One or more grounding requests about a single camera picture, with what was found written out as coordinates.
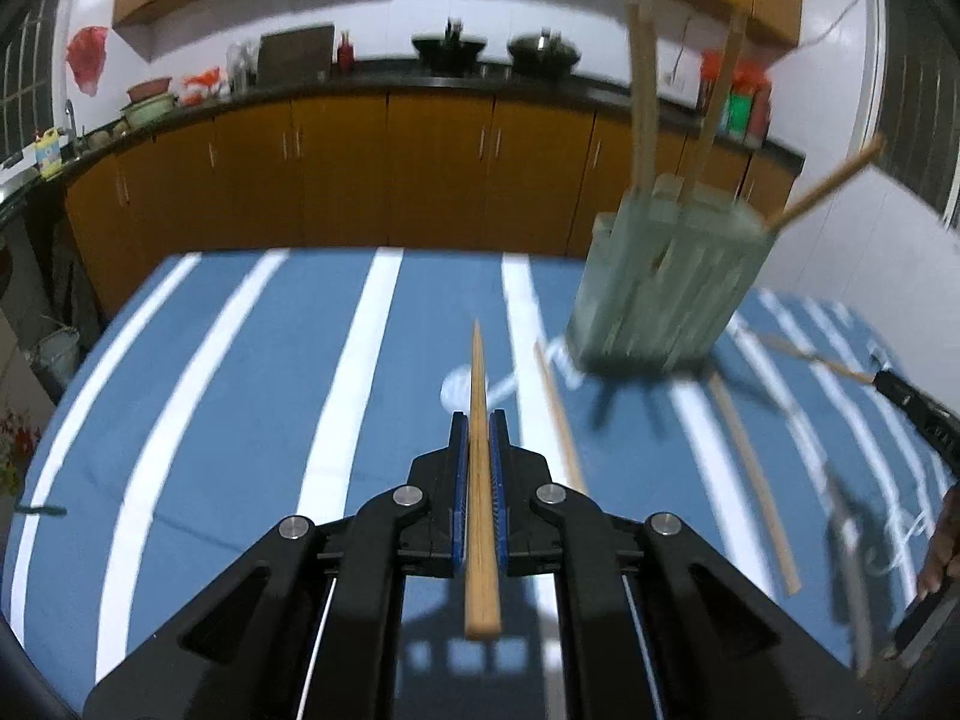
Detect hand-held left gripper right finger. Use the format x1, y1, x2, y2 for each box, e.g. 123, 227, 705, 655
489, 411, 880, 720

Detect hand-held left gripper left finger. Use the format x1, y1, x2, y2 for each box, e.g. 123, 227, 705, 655
81, 411, 472, 720

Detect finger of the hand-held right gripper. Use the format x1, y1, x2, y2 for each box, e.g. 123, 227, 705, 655
872, 370, 960, 479

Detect green perforated utensil holder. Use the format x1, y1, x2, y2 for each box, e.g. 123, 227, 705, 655
565, 172, 778, 377

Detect person's right hand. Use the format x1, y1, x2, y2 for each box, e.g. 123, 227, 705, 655
920, 483, 960, 596

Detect blue striped tablecloth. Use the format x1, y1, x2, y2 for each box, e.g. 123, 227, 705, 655
0, 246, 960, 720

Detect wooden base cabinets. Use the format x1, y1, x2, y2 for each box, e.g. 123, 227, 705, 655
63, 86, 808, 320

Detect red bagged bottles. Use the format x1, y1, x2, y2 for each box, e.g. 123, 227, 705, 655
697, 48, 774, 145

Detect black kitchen countertop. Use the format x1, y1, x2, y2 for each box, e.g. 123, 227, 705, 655
0, 60, 808, 241

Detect woven basket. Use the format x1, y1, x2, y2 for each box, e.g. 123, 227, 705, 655
29, 325, 81, 385

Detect black pot with lid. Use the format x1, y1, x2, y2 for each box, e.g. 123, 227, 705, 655
507, 27, 583, 77

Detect black wok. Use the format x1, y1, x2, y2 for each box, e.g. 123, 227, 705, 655
411, 17, 488, 74

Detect dark cutting board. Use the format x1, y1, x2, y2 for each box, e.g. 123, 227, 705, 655
256, 24, 337, 84

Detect clear plastic bag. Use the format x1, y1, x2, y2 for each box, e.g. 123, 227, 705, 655
226, 40, 260, 92

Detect orange plastic bag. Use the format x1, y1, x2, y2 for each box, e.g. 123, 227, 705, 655
182, 67, 227, 107

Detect yellow detergent bottle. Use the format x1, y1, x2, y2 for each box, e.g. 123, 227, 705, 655
35, 127, 65, 180

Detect red hanging plastic bag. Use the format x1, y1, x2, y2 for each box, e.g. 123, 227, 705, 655
65, 25, 110, 98

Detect barred window with white frame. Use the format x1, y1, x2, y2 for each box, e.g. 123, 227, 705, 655
0, 0, 59, 166
862, 0, 960, 235

